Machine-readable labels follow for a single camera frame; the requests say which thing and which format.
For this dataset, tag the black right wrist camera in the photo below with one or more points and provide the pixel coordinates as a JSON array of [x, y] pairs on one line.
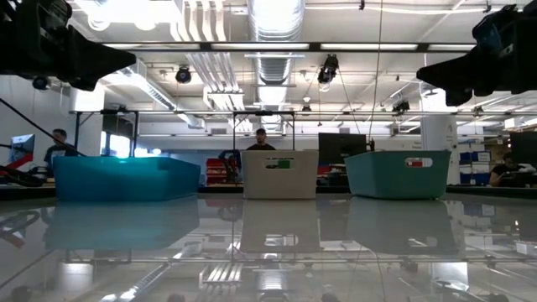
[[495, 29]]

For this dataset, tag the black overhead frame bar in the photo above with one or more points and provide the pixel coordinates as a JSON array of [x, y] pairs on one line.
[[205, 46]]

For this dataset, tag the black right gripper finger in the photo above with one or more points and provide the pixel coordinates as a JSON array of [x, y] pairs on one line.
[[458, 98], [465, 73]]

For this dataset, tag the red storage bins stack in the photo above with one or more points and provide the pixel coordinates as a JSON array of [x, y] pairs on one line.
[[215, 168]]

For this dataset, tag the white plastic bin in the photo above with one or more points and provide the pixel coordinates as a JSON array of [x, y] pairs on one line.
[[293, 184]]

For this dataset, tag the teal plastic bin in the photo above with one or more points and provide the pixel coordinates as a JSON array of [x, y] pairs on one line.
[[386, 176]]

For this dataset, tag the lit computer monitor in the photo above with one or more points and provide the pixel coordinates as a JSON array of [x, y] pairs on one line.
[[22, 144]]

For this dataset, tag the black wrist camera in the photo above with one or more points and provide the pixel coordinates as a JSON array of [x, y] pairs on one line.
[[495, 29], [50, 14]]

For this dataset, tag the red and black machine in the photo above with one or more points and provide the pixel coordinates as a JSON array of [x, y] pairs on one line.
[[19, 176]]

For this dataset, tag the blue plastic bin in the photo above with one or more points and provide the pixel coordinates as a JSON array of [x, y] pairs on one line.
[[126, 178]]

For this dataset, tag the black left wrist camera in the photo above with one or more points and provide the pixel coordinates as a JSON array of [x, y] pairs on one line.
[[50, 14]]

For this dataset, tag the black computer monitor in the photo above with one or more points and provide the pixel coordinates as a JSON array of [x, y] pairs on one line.
[[340, 149], [524, 149]]

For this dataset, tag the dark background robot arm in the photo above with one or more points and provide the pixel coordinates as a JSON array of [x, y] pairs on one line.
[[230, 159]]

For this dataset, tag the black narrow metal frame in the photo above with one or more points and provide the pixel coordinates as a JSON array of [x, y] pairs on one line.
[[263, 112]]

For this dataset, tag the person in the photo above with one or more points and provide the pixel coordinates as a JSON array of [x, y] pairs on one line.
[[261, 144], [58, 149], [503, 172]]

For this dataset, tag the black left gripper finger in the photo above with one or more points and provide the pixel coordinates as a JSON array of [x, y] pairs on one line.
[[86, 83], [100, 60]]

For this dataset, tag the black hanging camera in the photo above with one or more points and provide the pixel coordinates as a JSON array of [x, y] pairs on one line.
[[328, 70], [400, 106], [183, 75], [40, 83]]

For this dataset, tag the silver ventilation duct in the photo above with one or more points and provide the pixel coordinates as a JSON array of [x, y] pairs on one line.
[[274, 67]]

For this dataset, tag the black wide metal frame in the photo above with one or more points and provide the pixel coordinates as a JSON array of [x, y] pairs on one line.
[[105, 112]]

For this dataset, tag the blue storage bins shelf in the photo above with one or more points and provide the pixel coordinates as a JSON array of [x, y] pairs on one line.
[[474, 158]]

